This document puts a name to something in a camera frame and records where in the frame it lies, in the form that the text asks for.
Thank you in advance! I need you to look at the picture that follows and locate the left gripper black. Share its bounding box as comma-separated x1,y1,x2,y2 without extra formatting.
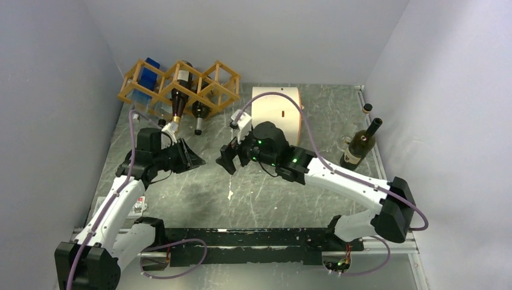
153,137,205,174

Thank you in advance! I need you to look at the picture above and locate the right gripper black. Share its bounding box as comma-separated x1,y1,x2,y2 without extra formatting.
216,125,278,175

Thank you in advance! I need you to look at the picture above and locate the clear glass bottle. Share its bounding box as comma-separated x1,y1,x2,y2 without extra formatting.
342,136,353,146

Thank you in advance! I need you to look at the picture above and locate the dark green labelled wine bottle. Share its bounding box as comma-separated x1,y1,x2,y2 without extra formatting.
340,118,383,171

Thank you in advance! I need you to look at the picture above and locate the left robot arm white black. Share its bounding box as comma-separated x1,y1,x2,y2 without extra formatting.
54,127,205,289

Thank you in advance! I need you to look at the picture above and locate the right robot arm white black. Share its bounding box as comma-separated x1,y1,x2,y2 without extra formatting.
216,121,415,250

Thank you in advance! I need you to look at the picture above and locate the dark green bottle silver cap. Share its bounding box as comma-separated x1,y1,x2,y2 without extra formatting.
192,101,211,135

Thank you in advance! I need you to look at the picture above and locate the wooden hexagonal wine rack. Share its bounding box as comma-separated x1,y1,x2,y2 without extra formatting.
117,59,240,120

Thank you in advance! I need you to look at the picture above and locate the blue glass bottle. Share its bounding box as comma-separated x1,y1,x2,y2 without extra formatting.
129,65,158,114

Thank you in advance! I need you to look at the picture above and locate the dark bottle gold foil neck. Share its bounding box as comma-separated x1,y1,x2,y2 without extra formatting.
171,66,193,124

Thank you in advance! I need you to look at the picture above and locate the cream cylindrical drum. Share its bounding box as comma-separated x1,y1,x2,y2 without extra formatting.
250,86,302,146

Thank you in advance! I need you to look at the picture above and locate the white paper card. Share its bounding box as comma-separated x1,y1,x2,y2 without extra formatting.
127,196,147,219

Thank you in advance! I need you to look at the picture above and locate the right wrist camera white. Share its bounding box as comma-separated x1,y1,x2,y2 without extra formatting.
229,109,252,144

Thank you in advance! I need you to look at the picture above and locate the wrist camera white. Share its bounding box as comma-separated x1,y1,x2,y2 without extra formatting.
229,109,252,144
161,121,179,147

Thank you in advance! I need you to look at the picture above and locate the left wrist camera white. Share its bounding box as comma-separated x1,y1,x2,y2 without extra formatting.
161,121,179,147

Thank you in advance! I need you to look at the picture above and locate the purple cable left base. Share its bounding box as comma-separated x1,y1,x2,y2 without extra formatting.
139,239,208,280

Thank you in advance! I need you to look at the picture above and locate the purple cable base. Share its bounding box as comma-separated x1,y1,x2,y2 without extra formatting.
328,236,392,278
139,239,208,280

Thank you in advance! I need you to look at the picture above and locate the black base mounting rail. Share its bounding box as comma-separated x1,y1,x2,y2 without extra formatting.
150,228,364,267

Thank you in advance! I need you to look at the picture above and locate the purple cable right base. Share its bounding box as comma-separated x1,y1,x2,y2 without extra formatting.
328,236,392,278

